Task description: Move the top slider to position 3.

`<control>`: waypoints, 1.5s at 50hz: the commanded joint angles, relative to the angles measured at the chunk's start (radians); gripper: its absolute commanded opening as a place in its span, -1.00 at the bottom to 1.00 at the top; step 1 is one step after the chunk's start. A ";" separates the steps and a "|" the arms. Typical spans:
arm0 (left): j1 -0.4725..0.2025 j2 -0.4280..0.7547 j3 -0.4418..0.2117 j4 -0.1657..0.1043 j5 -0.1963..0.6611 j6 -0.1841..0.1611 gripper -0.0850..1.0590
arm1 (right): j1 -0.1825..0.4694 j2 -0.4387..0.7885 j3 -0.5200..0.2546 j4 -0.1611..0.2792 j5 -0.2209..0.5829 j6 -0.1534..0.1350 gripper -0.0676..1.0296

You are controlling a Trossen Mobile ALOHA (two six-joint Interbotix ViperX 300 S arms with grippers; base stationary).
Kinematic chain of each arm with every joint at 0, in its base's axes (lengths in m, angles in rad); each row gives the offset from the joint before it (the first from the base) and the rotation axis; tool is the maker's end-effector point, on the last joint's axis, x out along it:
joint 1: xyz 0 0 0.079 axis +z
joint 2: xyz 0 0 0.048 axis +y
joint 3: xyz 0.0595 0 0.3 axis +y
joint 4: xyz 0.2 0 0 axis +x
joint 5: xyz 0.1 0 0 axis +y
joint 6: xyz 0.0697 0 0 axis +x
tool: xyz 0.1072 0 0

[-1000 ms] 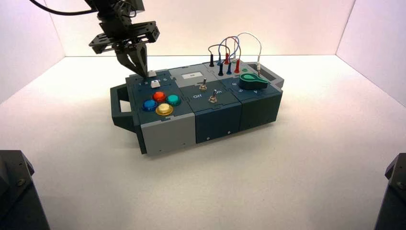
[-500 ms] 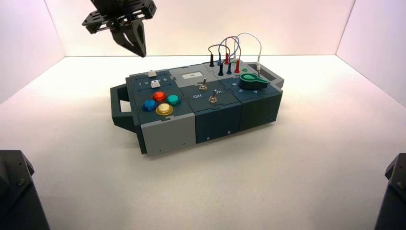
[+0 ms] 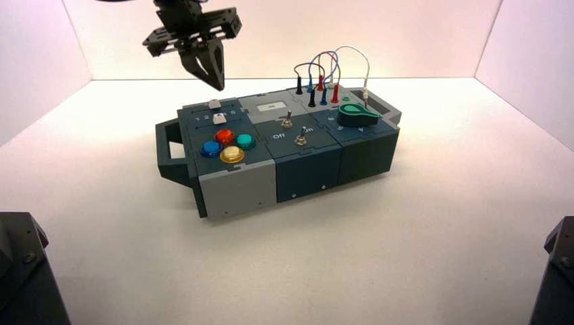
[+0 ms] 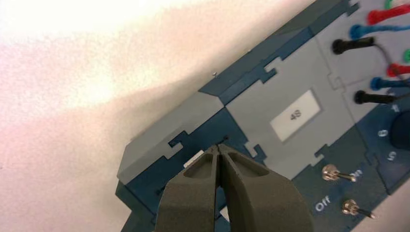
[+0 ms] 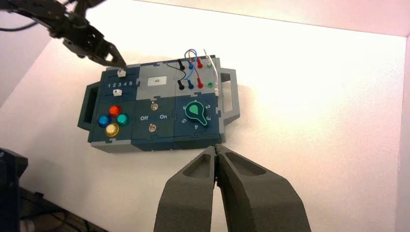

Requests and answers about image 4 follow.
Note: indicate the grey and blue task box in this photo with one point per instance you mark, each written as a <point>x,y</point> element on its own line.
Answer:
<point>243,96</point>

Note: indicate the white display label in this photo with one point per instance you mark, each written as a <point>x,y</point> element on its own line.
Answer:
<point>295,115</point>

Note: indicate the metal toggle switch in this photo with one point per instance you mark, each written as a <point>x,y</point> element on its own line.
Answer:
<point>350,207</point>
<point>331,173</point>

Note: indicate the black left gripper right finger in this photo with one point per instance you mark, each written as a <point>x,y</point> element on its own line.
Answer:
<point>262,205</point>

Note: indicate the green rotary knob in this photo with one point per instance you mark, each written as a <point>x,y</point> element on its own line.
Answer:
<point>402,131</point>

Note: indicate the blue banana plug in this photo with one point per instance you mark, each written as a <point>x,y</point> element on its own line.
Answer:
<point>387,83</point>
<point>368,31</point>

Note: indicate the green panel socket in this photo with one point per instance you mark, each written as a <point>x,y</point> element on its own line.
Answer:
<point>407,55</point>
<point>388,4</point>

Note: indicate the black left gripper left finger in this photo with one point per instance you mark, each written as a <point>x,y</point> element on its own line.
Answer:
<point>189,205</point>

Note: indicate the black banana plug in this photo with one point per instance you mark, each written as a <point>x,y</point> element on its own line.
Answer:
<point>371,97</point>
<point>350,45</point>

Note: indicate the red banana plug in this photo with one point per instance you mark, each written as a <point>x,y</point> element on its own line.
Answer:
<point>384,15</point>
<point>398,69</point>

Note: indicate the white slider knob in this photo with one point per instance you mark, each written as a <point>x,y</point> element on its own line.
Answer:
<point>225,214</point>
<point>193,159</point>

